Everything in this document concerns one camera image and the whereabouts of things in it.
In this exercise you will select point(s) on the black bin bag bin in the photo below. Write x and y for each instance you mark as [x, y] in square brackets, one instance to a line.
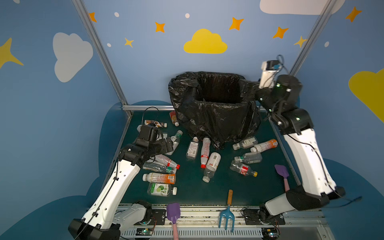
[218, 106]

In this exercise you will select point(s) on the right aluminium frame post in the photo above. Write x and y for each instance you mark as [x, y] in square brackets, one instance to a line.
[313, 36]

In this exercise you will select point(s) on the white label barcode bottle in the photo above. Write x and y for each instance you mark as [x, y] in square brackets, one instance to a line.
[211, 167]

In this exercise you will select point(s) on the aluminium back frame rail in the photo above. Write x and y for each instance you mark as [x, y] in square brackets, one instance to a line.
[147, 108]

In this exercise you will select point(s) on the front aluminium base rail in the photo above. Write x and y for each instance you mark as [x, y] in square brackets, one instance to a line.
[135, 222]

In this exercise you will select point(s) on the clear flat white label bottle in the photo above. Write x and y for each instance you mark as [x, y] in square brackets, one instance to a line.
[192, 151]

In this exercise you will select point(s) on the crushed clear bottle green cap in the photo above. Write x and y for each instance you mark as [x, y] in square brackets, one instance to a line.
[159, 168]

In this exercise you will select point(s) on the aluminium frame post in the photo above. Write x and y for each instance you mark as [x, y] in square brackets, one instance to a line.
[313, 36]
[92, 32]

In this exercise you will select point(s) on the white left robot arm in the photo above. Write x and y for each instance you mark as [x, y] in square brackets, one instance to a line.
[97, 222]

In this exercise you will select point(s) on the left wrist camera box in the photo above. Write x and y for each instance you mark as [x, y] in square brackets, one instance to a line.
[148, 133]

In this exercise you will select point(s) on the white red label bottle upright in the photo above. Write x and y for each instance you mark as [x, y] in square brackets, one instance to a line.
[205, 152]

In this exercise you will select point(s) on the lime label clear bottle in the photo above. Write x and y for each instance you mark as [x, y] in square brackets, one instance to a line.
[161, 190]

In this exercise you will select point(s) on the left aluminium frame post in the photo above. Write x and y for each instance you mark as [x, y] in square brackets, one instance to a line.
[92, 32]

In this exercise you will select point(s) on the clear bottle green white label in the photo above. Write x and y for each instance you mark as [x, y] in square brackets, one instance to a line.
[245, 144]

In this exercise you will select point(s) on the purple spatula pink handle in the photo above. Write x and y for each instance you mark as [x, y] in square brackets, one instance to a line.
[283, 172]

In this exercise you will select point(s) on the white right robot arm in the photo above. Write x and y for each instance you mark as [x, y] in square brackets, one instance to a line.
[279, 97]

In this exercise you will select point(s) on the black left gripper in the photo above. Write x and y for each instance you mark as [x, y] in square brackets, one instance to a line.
[167, 145]

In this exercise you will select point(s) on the blue garden fork wooden handle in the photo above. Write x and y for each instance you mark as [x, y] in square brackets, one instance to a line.
[227, 214]

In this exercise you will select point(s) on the orange juice bottle white cap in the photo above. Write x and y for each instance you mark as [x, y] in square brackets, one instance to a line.
[159, 178]

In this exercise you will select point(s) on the brown tea bottle back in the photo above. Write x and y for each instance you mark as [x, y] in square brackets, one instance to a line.
[174, 119]

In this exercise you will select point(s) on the purple shovel pink handle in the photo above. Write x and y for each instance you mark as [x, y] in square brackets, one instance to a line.
[173, 214]

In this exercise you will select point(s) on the red label yellow cap bottle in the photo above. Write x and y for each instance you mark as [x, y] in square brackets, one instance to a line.
[242, 169]

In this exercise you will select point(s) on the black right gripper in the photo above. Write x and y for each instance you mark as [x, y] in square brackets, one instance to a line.
[258, 92]

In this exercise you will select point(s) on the white orange label bottle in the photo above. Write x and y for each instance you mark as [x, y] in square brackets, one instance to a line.
[262, 147]

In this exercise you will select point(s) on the brown label bottle lying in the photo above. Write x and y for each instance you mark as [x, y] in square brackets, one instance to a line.
[155, 123]

